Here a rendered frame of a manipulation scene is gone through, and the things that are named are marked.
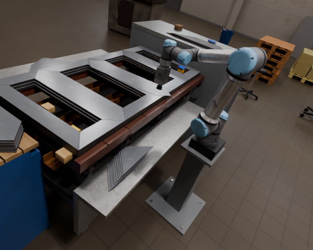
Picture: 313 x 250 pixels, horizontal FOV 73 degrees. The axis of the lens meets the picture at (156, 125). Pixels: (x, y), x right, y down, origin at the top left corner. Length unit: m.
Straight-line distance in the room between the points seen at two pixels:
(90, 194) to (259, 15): 10.72
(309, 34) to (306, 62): 3.54
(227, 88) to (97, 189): 0.80
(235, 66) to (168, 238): 1.32
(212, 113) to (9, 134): 0.98
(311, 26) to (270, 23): 1.56
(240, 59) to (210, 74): 1.22
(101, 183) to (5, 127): 0.51
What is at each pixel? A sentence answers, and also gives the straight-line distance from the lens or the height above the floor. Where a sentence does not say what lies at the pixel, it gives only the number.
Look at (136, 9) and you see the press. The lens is 5.78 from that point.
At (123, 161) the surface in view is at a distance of 1.17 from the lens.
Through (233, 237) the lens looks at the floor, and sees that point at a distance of 2.05.
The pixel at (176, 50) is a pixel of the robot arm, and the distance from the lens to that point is 1.29.
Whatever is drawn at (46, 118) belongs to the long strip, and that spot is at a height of 0.86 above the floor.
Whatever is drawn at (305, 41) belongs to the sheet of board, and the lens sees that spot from 10.53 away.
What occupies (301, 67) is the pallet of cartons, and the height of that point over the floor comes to 0.35.
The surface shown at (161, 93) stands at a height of 0.86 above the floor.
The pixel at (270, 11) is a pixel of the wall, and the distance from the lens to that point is 11.14.
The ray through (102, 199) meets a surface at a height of 0.68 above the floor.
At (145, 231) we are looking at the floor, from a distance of 1.79.
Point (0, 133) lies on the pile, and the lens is 1.16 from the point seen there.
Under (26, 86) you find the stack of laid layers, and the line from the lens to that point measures 1.53.
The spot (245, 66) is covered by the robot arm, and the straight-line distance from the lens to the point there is 1.03.
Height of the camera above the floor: 1.58
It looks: 36 degrees down
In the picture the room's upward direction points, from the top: 16 degrees clockwise
